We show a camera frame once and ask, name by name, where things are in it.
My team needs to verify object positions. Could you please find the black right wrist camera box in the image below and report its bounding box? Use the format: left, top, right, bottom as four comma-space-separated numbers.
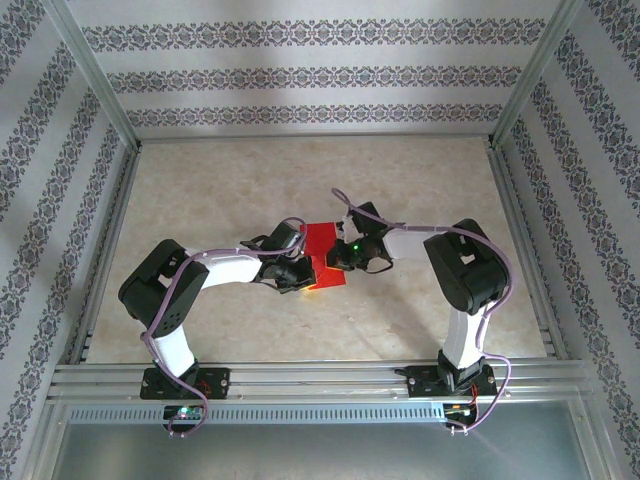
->
349, 201, 389, 236

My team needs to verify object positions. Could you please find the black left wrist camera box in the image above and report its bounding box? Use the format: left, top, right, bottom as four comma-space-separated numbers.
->
269, 222, 304, 251

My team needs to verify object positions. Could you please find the grey metal panel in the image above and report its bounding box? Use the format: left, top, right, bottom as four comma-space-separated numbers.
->
49, 422, 594, 480

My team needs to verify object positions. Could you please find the circuit board with green light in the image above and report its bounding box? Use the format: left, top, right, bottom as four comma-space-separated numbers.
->
163, 404, 204, 421

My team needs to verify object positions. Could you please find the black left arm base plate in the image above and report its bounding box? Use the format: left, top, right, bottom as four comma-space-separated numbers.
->
141, 367, 231, 401

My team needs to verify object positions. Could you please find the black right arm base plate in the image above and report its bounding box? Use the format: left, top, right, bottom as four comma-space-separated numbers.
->
407, 364, 498, 400

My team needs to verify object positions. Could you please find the grey slotted cable duct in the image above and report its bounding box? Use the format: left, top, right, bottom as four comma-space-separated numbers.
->
67, 402, 446, 426

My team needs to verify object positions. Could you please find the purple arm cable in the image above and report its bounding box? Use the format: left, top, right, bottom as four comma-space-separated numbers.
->
331, 187, 516, 435
141, 217, 307, 440

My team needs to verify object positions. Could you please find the aluminium frame strut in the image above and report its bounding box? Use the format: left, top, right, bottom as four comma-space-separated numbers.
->
569, 399, 619, 480
22, 399, 69, 480

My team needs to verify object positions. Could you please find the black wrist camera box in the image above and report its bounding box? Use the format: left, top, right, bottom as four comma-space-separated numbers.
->
349, 201, 389, 236
269, 222, 304, 251

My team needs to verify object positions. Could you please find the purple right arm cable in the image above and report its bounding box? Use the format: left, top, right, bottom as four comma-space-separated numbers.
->
331, 187, 516, 435

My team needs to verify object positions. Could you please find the aluminium table edge rail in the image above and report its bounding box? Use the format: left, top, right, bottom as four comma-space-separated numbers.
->
135, 132, 496, 147

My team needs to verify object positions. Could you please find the aluminium corner post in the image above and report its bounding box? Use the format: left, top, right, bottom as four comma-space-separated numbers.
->
43, 0, 140, 147
491, 0, 594, 147

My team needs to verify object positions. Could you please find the red paper sheet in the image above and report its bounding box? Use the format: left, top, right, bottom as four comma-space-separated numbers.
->
298, 221, 347, 292

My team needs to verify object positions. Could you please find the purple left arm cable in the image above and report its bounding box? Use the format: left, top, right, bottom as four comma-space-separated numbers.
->
141, 217, 307, 440

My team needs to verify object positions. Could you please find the aluminium side rail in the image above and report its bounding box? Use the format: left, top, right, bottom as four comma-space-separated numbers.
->
487, 141, 570, 361
69, 142, 142, 365

